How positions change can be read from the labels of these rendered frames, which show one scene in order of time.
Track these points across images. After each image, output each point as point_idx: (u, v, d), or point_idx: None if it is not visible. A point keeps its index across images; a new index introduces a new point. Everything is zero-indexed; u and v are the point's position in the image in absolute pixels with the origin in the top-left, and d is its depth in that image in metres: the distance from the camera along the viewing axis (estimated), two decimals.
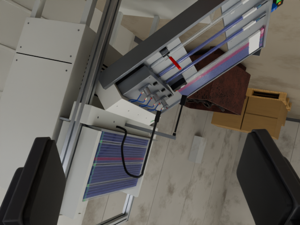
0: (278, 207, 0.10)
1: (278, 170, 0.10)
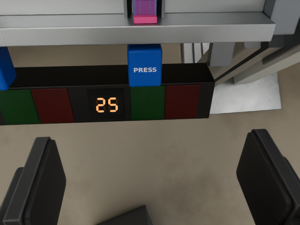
0: (277, 207, 0.10)
1: (278, 170, 0.10)
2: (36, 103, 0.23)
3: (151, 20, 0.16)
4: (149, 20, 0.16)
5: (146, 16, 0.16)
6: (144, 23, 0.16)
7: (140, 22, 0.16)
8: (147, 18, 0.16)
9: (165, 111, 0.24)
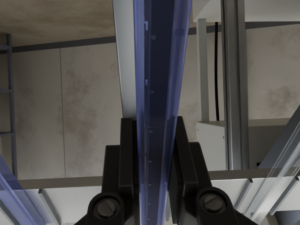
0: (175, 186, 0.10)
1: (178, 152, 0.11)
2: None
3: None
4: None
5: None
6: None
7: None
8: None
9: None
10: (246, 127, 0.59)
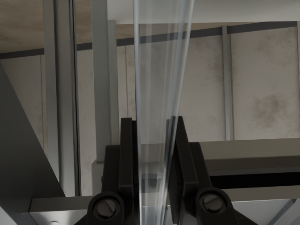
0: (175, 186, 0.10)
1: (178, 152, 0.11)
2: None
3: None
4: None
5: None
6: None
7: None
8: None
9: None
10: (71, 175, 0.40)
